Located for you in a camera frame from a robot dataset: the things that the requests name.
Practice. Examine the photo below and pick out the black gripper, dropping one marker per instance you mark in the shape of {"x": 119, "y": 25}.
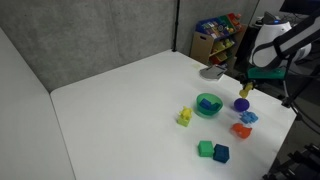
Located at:
{"x": 247, "y": 79}

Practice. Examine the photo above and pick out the yellow toy animal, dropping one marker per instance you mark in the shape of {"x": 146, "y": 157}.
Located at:
{"x": 246, "y": 91}

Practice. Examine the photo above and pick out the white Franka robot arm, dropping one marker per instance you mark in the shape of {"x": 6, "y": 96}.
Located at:
{"x": 266, "y": 40}

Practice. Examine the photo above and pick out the light blue toy animal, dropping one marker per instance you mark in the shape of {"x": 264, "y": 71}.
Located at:
{"x": 248, "y": 117}

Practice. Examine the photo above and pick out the blue toy block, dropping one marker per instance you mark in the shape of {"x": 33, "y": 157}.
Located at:
{"x": 208, "y": 105}

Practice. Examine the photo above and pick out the orange toy animal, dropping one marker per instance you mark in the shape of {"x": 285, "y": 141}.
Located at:
{"x": 241, "y": 130}

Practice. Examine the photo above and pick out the green bowl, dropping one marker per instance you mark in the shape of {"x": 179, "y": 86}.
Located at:
{"x": 201, "y": 111}

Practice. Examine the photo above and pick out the wooden toy shelf colourful bins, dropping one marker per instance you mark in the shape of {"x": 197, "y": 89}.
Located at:
{"x": 213, "y": 36}

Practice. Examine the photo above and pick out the purple ball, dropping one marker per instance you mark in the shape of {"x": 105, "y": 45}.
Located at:
{"x": 241, "y": 105}

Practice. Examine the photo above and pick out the grey metal plate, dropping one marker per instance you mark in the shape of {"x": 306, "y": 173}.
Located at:
{"x": 211, "y": 73}

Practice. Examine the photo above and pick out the yellow figure on green block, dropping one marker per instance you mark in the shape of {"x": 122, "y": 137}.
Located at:
{"x": 184, "y": 116}

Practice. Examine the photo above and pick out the dark blue cube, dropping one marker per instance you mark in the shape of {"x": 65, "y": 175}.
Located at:
{"x": 221, "y": 153}

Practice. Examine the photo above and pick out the green cube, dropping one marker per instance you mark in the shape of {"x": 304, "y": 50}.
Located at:
{"x": 205, "y": 148}

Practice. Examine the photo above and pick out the black computer monitor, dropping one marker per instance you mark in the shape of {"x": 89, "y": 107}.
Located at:
{"x": 300, "y": 6}

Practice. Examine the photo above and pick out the thin black stand pole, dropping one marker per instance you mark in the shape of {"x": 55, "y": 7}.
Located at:
{"x": 175, "y": 23}

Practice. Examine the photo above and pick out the green camera mount bracket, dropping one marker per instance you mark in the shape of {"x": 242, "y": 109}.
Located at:
{"x": 266, "y": 73}

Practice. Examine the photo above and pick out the black camera tripod stand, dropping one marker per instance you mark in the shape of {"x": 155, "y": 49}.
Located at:
{"x": 295, "y": 90}

